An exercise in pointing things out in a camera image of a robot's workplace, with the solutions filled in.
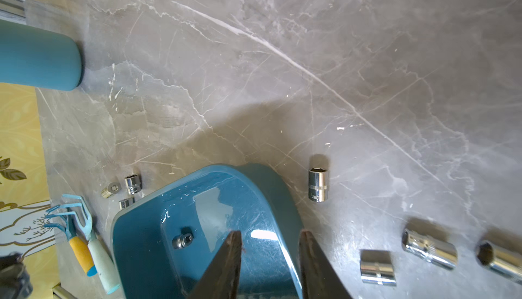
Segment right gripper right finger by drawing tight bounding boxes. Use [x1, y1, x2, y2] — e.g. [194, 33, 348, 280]
[299, 231, 352, 299]

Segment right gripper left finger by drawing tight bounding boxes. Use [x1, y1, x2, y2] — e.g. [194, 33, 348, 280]
[188, 231, 243, 298]

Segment teal plastic storage box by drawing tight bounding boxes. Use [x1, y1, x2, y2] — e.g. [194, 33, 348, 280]
[111, 163, 303, 298]

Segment long chrome socket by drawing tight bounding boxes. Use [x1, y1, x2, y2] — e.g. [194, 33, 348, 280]
[402, 228, 458, 270]

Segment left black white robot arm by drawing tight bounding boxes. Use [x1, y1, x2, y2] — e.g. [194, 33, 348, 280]
[1, 252, 33, 299]

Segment small chrome socket in box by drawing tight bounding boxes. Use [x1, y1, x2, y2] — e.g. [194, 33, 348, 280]
[172, 232, 194, 250]

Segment light blue toy fork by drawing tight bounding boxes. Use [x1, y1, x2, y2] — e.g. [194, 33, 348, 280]
[57, 194, 120, 294]

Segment teal blue vase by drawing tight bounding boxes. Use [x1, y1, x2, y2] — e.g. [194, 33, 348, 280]
[1, 20, 83, 91]

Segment yellow handled toy tool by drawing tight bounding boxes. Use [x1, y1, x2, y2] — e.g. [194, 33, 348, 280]
[44, 206, 97, 277]

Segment aluminium front rail frame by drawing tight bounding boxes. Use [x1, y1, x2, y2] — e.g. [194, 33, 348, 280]
[0, 0, 27, 25]

